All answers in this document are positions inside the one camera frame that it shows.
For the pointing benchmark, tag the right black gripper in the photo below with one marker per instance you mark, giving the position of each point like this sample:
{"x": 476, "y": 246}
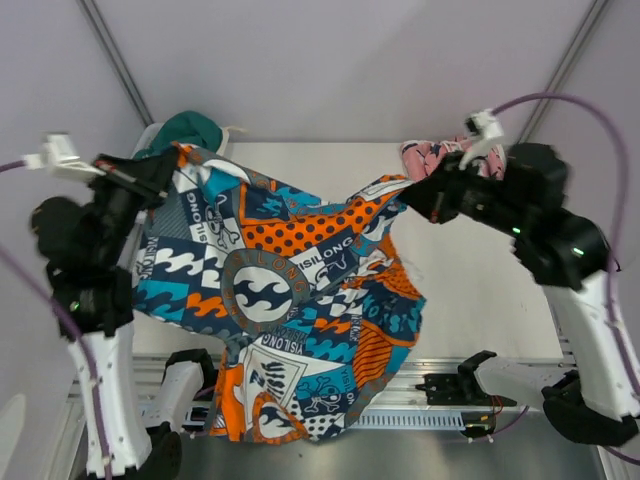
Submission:
{"x": 434, "y": 197}

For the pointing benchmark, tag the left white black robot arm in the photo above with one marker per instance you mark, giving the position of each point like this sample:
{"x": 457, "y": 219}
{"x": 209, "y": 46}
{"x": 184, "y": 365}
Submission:
{"x": 92, "y": 299}

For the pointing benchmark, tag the slotted white cable duct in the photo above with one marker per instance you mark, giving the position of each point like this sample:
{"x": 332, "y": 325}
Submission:
{"x": 372, "y": 419}

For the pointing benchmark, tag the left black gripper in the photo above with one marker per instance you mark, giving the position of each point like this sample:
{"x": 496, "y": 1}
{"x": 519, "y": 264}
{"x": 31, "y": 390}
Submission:
{"x": 150, "y": 178}

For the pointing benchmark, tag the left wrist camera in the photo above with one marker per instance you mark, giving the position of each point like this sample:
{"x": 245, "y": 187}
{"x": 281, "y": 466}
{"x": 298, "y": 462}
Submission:
{"x": 59, "y": 157}

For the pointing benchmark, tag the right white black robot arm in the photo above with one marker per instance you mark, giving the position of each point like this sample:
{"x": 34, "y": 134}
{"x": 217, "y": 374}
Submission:
{"x": 572, "y": 264}

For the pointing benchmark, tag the teal green shorts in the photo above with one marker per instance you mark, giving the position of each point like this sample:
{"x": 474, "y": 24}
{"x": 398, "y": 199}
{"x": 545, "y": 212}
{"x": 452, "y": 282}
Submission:
{"x": 187, "y": 127}

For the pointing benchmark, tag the blue patterned shorts pile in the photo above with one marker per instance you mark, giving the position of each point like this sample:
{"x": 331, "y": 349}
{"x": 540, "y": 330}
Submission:
{"x": 310, "y": 299}

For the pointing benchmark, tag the aluminium frame post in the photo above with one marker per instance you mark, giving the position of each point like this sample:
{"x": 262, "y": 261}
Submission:
{"x": 107, "y": 42}
{"x": 571, "y": 55}

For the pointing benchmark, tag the aluminium mounting rail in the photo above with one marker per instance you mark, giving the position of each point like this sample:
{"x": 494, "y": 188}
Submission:
{"x": 312, "y": 387}

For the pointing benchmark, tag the white plastic basket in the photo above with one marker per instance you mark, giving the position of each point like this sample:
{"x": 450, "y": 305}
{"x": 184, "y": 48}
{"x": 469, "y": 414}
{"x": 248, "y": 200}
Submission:
{"x": 150, "y": 131}

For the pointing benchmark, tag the left aluminium frame post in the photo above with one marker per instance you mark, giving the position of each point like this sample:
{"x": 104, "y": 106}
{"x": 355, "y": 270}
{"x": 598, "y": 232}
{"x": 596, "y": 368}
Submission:
{"x": 107, "y": 42}

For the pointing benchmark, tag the right aluminium frame post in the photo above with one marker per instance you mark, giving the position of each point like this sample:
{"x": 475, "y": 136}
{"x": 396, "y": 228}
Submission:
{"x": 571, "y": 55}

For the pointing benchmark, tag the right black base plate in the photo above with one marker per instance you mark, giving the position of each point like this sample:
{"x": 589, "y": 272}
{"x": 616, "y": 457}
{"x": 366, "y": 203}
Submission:
{"x": 446, "y": 389}

